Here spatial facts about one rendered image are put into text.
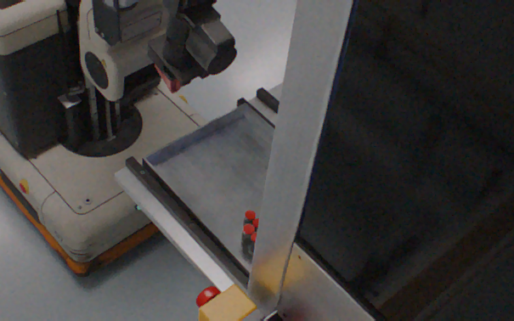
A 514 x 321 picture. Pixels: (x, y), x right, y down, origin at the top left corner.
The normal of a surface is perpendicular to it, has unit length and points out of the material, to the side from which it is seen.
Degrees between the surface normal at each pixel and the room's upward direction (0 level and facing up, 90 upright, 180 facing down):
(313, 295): 90
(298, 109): 90
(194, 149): 0
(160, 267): 0
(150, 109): 0
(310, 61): 90
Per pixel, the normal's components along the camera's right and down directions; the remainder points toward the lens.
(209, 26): 0.29, -0.51
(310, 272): -0.75, 0.45
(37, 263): 0.11, -0.65
